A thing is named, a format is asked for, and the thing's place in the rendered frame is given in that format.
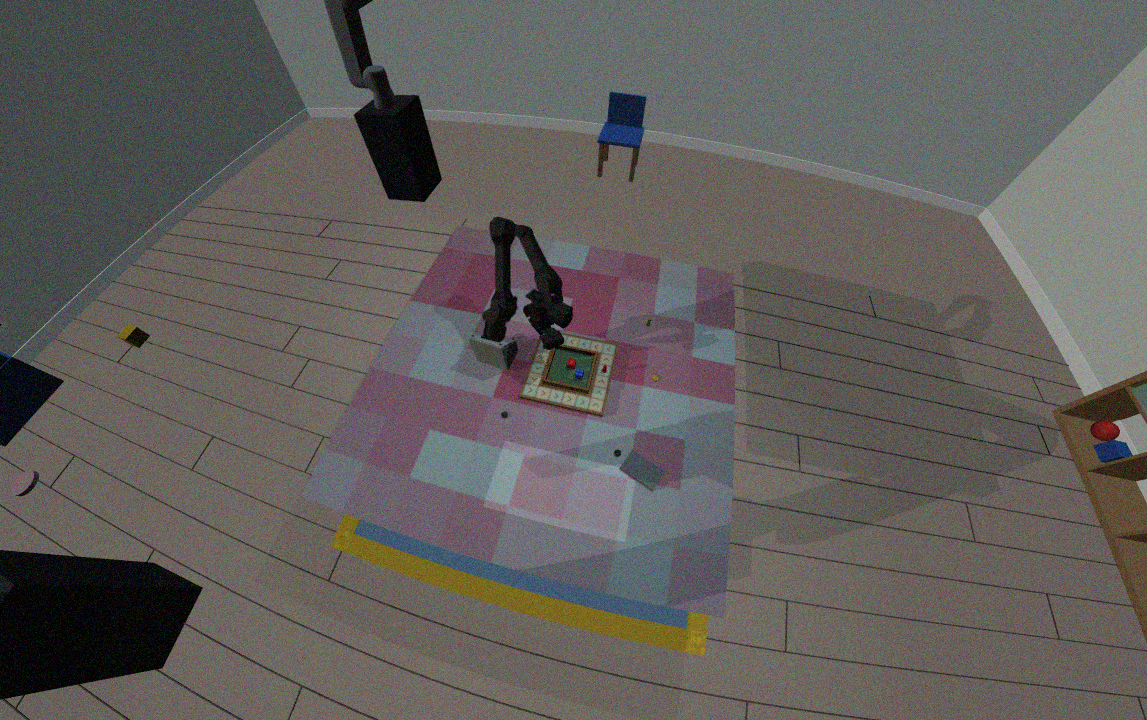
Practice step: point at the wooden tray with green floor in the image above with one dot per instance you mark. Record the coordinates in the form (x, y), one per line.
(557, 374)

